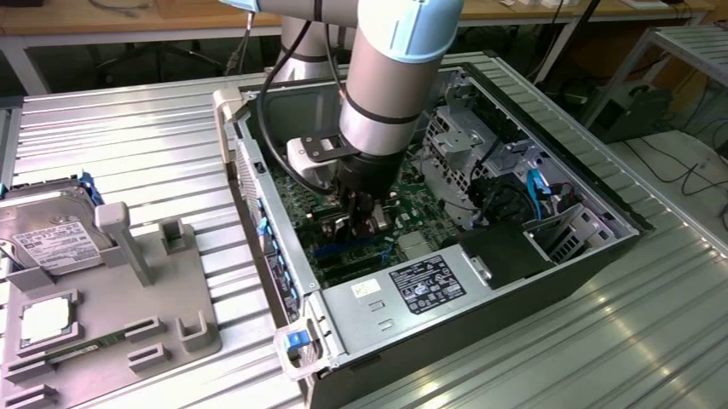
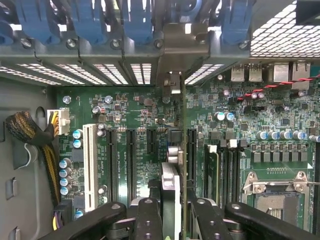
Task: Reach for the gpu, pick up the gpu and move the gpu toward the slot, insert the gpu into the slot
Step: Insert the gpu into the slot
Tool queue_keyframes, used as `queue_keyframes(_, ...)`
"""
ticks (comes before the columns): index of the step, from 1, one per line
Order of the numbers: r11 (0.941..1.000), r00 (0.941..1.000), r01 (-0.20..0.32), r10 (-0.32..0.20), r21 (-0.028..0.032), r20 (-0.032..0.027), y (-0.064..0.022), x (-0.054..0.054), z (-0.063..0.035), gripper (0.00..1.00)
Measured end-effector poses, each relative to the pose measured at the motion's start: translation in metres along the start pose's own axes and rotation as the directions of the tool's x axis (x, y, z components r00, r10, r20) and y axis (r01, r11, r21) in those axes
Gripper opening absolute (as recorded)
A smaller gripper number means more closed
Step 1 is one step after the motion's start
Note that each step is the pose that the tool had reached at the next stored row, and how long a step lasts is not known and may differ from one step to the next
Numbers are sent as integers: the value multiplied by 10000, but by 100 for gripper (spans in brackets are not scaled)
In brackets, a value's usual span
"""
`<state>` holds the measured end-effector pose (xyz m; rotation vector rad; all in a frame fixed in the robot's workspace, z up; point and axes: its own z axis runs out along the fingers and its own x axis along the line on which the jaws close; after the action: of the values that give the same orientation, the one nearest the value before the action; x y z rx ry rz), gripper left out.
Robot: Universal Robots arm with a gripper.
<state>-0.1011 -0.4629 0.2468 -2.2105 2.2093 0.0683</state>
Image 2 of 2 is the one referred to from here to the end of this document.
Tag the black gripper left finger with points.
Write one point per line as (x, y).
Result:
(147, 217)

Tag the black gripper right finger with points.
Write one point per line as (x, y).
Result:
(210, 220)

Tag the black ram slot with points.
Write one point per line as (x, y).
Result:
(223, 175)
(231, 175)

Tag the long black expansion slot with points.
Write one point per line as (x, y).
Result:
(131, 162)
(192, 155)
(111, 162)

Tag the white expansion slot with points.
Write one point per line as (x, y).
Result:
(90, 167)

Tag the short black expansion slot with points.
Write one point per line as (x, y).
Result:
(151, 141)

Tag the cpu socket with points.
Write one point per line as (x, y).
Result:
(275, 207)

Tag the green motherboard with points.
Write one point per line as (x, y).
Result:
(250, 125)

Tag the thin metal locking lever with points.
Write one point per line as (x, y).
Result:
(313, 185)

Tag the white power connector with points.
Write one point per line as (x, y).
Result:
(60, 121)

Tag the silver usb port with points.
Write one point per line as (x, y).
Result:
(237, 72)
(255, 72)

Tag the silver network port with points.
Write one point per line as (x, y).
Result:
(301, 75)
(282, 72)

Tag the open grey pc case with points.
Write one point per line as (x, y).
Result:
(22, 100)

